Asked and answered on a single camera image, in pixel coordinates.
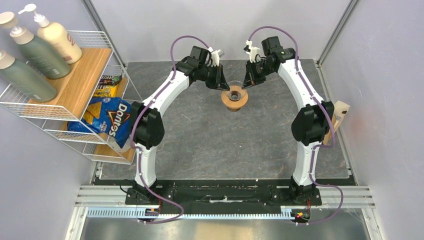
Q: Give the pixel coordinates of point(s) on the yellow candy bag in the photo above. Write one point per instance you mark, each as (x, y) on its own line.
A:
(107, 86)

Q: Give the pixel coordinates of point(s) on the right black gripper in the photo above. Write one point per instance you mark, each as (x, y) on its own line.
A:
(248, 81)

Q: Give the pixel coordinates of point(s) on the cream pump bottle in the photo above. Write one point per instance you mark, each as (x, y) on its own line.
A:
(55, 34)

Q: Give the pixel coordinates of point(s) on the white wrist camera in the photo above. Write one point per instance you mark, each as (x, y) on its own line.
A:
(252, 51)
(214, 58)

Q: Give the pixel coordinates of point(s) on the blue Doritos chip bag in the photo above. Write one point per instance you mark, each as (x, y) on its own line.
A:
(105, 115)

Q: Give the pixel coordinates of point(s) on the green pump bottle middle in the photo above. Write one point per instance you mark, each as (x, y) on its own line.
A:
(39, 53)

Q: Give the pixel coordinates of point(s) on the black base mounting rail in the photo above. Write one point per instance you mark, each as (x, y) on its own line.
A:
(225, 200)

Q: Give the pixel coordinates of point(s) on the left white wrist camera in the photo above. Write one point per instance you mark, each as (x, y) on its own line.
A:
(214, 58)

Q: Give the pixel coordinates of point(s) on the green pump bottle front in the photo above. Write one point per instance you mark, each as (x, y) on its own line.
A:
(24, 78)

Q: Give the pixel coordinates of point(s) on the wooden filter holder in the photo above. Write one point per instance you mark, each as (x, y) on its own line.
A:
(340, 111)

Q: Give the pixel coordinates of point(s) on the white wire shelf rack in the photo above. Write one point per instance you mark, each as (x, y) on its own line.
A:
(74, 92)

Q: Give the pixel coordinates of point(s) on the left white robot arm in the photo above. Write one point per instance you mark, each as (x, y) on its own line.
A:
(146, 124)

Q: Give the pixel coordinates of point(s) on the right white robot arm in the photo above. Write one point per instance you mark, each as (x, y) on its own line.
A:
(312, 121)

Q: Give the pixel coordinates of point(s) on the clear glass dripper cone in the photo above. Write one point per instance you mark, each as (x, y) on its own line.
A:
(236, 93)

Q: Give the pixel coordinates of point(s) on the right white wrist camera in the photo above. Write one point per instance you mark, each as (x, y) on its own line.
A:
(252, 51)

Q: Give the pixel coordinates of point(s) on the green pump bottle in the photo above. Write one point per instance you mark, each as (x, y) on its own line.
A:
(39, 53)
(24, 78)

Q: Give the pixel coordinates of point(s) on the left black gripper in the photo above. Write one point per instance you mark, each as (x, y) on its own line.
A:
(220, 82)

